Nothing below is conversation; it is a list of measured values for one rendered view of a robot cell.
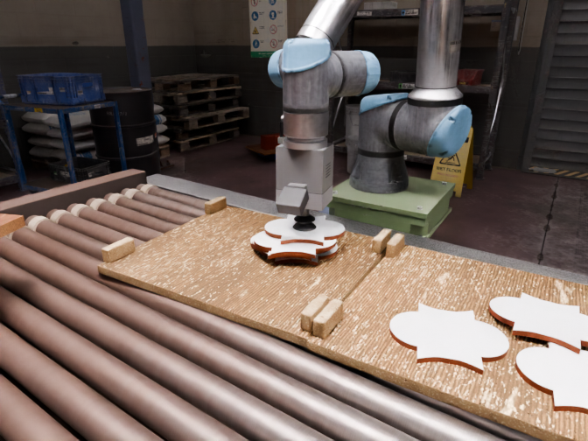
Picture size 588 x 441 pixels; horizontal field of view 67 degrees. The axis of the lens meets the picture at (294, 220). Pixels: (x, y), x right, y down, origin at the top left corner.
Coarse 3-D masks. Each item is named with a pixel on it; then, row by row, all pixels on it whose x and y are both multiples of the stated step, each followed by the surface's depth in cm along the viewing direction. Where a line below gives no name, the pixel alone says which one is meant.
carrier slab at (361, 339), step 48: (384, 288) 69; (432, 288) 69; (480, 288) 69; (528, 288) 69; (576, 288) 69; (336, 336) 57; (384, 336) 57; (432, 384) 49; (480, 384) 49; (528, 384) 49; (528, 432) 45; (576, 432) 43
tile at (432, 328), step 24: (408, 312) 61; (432, 312) 61; (456, 312) 61; (408, 336) 56; (432, 336) 56; (456, 336) 56; (480, 336) 56; (504, 336) 56; (432, 360) 53; (456, 360) 52; (480, 360) 52
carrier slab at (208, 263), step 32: (192, 224) 93; (224, 224) 93; (256, 224) 93; (128, 256) 79; (160, 256) 79; (192, 256) 79; (224, 256) 79; (256, 256) 79; (352, 256) 79; (160, 288) 69; (192, 288) 69; (224, 288) 69; (256, 288) 69; (288, 288) 69; (320, 288) 69; (352, 288) 69; (256, 320) 61; (288, 320) 61
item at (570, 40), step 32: (576, 0) 407; (544, 32) 430; (576, 32) 413; (544, 64) 433; (576, 64) 422; (544, 96) 444; (576, 96) 430; (544, 128) 452; (576, 128) 438; (544, 160) 460; (576, 160) 445
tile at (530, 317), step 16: (496, 304) 62; (512, 304) 62; (528, 304) 62; (544, 304) 62; (560, 304) 63; (512, 320) 58; (528, 320) 58; (544, 320) 58; (560, 320) 58; (576, 320) 58; (528, 336) 56; (544, 336) 55; (560, 336) 55; (576, 336) 55; (576, 352) 53
